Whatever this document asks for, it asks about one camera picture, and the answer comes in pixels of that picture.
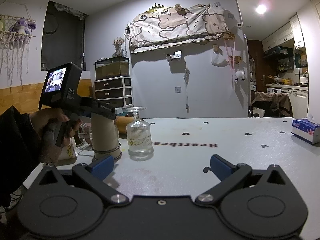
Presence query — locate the beige metal tumbler cup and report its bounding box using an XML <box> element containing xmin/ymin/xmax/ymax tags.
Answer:
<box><xmin>91</xmin><ymin>113</ymin><xmax>122</xmax><ymax>161</ymax></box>

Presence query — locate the brown wooden round cup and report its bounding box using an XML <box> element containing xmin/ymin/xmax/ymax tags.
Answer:
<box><xmin>114</xmin><ymin>115</ymin><xmax>134</xmax><ymax>134</ymax></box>

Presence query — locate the person's left hand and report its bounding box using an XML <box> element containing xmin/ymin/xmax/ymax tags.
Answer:
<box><xmin>29</xmin><ymin>108</ymin><xmax>82</xmax><ymax>164</ymax></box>

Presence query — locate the dark window curtain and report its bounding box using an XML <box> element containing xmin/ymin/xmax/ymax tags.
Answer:
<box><xmin>41</xmin><ymin>1</ymin><xmax>87</xmax><ymax>71</ymax></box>

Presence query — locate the white three-drawer cabinet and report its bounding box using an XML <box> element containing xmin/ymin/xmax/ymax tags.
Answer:
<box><xmin>94</xmin><ymin>76</ymin><xmax>133</xmax><ymax>108</ymax></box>

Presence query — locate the glass fish tank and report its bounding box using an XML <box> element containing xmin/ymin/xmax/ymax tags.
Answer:
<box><xmin>95</xmin><ymin>56</ymin><xmax>130</xmax><ymax>80</ymax></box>

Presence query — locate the clear ribbed stemmed glass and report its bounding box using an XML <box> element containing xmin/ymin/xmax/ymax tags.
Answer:
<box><xmin>126</xmin><ymin>107</ymin><xmax>153</xmax><ymax>158</ymax></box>

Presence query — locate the dried flower vase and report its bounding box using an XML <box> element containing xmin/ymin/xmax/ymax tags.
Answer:
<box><xmin>113</xmin><ymin>37</ymin><xmax>124</xmax><ymax>56</ymax></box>

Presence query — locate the purple plush toy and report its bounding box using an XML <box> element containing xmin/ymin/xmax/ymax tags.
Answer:
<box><xmin>10</xmin><ymin>18</ymin><xmax>36</xmax><ymax>35</ymax></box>

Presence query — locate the chair with brown jacket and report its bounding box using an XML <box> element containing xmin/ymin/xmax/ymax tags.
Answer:
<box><xmin>250</xmin><ymin>91</ymin><xmax>293</xmax><ymax>118</ymax></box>

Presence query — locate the blue white tissue pack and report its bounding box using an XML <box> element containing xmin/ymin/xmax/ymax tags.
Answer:
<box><xmin>291</xmin><ymin>113</ymin><xmax>320</xmax><ymax>145</ymax></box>

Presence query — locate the white plush sheep toy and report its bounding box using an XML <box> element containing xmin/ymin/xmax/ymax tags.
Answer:
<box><xmin>235</xmin><ymin>70</ymin><xmax>245</xmax><ymax>81</ymax></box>

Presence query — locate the cartoon patterned cloth cover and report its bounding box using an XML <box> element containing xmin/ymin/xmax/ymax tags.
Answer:
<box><xmin>125</xmin><ymin>4</ymin><xmax>229</xmax><ymax>54</ymax></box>

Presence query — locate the macrame wall hanger shelf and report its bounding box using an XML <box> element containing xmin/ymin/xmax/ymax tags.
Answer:
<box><xmin>1</xmin><ymin>3</ymin><xmax>36</xmax><ymax>87</ymax></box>

